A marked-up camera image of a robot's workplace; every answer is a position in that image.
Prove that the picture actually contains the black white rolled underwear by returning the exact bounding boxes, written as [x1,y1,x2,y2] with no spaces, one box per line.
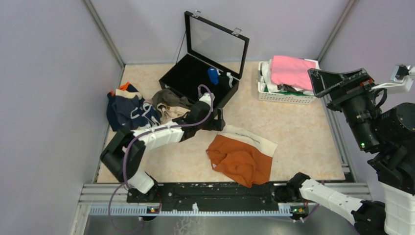
[218,72,233,90]

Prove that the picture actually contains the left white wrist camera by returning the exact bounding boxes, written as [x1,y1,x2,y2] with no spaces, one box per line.
[199,93,214,107]

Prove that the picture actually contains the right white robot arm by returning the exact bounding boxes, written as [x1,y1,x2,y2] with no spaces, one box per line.
[274,65,415,235]

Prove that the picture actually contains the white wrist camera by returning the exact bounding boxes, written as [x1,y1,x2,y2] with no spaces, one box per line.
[199,93,214,107]
[372,64,415,94]

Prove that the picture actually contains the black box glass lid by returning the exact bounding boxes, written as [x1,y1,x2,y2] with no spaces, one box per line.
[159,11,250,109]

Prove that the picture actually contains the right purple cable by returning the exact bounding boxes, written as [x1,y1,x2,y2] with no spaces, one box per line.
[292,202,322,224]

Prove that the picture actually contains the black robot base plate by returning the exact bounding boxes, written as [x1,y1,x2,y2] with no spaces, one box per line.
[127,182,310,215]

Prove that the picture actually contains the navy blue clothes pile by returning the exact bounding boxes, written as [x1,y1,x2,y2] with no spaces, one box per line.
[106,82,161,132]

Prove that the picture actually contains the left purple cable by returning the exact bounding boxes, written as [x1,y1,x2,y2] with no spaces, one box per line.
[107,84,215,235]

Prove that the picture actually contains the pink folded cloth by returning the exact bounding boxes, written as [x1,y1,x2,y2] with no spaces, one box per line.
[270,55,317,91]

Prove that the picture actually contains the olive beige underwear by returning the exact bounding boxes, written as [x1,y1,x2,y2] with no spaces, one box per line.
[145,89,192,124]

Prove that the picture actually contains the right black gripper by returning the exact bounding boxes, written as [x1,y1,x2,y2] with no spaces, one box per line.
[306,67,380,151]

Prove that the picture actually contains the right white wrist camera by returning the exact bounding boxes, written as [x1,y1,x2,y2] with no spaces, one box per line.
[372,64,415,94]

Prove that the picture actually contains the white plastic basket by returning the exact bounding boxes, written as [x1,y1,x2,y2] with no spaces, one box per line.
[257,61,317,105]

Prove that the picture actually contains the white clothes in basket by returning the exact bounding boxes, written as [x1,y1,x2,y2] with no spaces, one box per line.
[261,59,320,96]

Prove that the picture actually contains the blue rolled underwear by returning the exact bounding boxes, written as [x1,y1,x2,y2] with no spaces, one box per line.
[207,67,220,85]

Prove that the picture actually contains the orange underwear white waistband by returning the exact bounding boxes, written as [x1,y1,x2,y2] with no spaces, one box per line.
[206,125,277,188]

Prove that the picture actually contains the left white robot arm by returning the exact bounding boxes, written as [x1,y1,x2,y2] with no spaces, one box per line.
[100,101,226,202]

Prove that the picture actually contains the purple cable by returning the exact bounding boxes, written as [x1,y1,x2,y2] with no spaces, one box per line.
[292,202,322,224]
[107,84,215,235]

